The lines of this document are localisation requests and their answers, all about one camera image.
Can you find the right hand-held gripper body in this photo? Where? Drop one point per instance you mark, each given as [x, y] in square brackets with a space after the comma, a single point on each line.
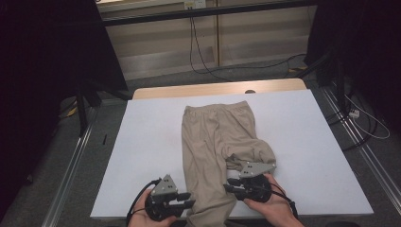
[255, 186]

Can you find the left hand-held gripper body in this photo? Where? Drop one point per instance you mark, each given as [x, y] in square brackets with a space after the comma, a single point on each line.
[164, 189]

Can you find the beige pants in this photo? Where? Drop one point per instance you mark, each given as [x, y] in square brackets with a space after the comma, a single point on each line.
[205, 142]

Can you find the person's right hand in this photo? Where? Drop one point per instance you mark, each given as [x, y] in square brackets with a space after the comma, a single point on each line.
[277, 208]

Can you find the person's left hand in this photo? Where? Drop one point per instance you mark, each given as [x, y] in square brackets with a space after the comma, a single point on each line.
[140, 216]

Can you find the white table board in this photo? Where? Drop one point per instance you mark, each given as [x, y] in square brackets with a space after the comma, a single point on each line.
[151, 151]

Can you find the wooden table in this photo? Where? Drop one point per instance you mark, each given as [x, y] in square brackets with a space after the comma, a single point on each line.
[189, 91]

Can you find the black metal stand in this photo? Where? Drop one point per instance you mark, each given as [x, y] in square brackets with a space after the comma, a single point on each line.
[82, 116]
[339, 85]

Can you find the yellow floor tape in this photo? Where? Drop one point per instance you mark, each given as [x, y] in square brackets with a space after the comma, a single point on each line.
[72, 111]
[299, 68]

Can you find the white plug adapter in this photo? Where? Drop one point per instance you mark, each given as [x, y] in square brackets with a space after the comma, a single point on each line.
[354, 113]

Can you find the beige wooden cabinet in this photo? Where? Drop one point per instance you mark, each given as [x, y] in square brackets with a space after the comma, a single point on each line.
[157, 44]

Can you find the black horizontal bar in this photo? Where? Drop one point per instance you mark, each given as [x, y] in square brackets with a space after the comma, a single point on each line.
[205, 12]

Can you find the black curtain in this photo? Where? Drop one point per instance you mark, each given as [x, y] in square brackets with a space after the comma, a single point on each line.
[362, 47]

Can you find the white power strip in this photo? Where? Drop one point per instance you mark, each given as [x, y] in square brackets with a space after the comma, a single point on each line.
[195, 3]

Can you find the aluminium floor rail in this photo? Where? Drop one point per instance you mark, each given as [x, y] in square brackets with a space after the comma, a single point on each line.
[71, 176]
[372, 160]

